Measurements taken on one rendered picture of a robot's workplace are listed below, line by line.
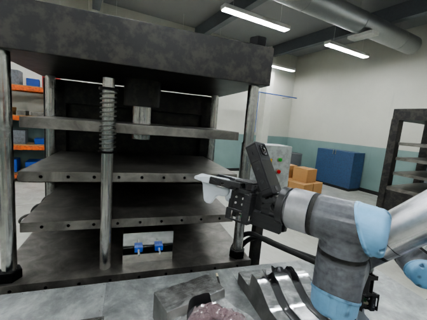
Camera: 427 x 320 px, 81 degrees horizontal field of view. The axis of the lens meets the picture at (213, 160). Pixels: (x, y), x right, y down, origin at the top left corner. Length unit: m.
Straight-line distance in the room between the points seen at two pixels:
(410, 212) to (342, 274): 0.17
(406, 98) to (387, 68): 0.98
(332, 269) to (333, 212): 0.09
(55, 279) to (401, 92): 7.90
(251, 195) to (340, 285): 0.20
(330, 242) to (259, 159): 0.19
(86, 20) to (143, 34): 0.23
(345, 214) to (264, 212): 0.15
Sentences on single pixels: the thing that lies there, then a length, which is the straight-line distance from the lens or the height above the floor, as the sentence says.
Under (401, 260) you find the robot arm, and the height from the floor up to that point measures 1.24.
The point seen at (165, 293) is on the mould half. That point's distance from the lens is 1.12.
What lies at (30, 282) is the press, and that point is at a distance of 1.54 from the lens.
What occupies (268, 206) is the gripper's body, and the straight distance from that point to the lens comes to 0.49.
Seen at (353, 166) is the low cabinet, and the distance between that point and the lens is 7.96.
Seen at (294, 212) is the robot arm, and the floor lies 1.44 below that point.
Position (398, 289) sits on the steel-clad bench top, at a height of 0.80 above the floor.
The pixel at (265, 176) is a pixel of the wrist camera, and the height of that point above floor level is 1.49.
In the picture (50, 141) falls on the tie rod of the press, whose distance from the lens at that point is 2.03.
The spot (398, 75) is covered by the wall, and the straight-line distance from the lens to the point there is 8.27.
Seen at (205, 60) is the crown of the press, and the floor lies 1.88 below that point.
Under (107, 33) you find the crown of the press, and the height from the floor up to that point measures 1.92.
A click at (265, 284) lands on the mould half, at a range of 1.20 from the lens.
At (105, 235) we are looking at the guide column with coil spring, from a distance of 1.44.
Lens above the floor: 1.58
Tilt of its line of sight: 8 degrees down
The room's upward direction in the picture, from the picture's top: 5 degrees clockwise
